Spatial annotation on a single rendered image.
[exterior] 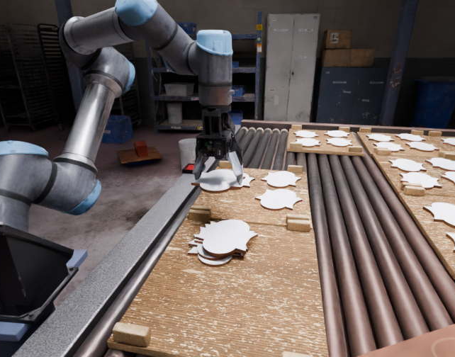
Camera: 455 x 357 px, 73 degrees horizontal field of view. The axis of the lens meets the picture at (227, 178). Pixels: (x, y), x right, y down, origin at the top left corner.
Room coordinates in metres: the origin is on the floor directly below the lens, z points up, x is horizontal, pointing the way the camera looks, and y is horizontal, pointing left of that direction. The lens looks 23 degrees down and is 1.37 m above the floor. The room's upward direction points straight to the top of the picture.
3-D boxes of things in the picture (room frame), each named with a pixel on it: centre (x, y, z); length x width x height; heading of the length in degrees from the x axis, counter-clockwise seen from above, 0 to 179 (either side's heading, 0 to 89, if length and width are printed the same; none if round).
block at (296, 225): (0.69, -0.19, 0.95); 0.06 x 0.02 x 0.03; 79
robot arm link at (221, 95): (0.71, 0.02, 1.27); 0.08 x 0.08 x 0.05
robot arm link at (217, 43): (0.72, 0.03, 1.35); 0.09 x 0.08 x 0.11; 43
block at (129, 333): (0.36, 0.15, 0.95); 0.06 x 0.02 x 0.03; 79
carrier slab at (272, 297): (0.52, -0.02, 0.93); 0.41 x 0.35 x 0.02; 169
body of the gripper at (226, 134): (0.71, 0.03, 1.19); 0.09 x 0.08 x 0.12; 168
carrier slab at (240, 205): (0.93, -0.09, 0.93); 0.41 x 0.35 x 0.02; 169
